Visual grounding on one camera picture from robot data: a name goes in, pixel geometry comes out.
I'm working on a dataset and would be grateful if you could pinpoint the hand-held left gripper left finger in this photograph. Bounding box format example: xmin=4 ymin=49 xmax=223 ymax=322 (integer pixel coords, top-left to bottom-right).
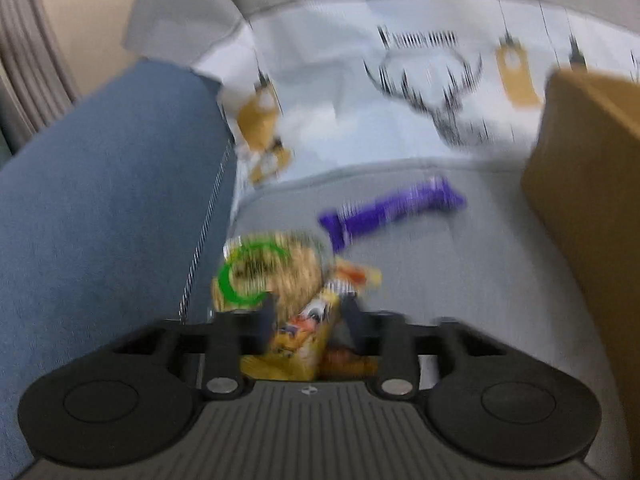
xmin=112 ymin=292 xmax=278 ymax=401

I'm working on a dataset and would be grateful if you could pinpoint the green ring snack bag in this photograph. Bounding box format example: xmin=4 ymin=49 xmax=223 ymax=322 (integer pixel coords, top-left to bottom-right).
xmin=210 ymin=230 xmax=333 ymax=318

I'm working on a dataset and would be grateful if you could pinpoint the purple candy packet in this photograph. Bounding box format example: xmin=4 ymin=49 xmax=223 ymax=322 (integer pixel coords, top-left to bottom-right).
xmin=318 ymin=175 xmax=468 ymax=253

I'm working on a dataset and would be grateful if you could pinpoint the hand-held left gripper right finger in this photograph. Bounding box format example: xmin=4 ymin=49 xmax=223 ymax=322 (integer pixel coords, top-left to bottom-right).
xmin=342 ymin=297 xmax=506 ymax=401

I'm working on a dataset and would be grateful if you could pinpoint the grey printed sofa cover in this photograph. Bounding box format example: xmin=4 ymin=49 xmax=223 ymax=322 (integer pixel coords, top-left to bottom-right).
xmin=122 ymin=0 xmax=640 ymax=480

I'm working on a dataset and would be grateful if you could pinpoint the yellow cartoon snack packet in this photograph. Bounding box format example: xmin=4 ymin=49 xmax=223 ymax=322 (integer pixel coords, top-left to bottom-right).
xmin=240 ymin=257 xmax=383 ymax=382

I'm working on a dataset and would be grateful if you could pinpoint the brown cardboard box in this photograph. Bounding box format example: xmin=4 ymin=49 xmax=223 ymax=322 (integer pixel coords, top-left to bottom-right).
xmin=520 ymin=67 xmax=640 ymax=401

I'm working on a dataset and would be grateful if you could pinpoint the grey curtain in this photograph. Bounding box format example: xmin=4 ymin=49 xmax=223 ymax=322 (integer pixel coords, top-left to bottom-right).
xmin=0 ymin=0 xmax=81 ymax=153

